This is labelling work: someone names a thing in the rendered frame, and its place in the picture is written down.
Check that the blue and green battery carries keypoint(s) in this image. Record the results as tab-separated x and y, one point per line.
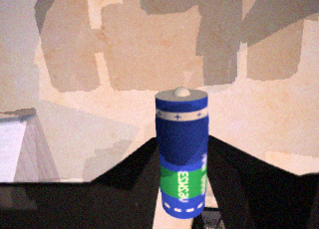
182	129

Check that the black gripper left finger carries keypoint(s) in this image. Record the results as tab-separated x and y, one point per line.
124	197

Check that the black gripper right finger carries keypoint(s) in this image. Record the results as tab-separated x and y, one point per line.
253	194

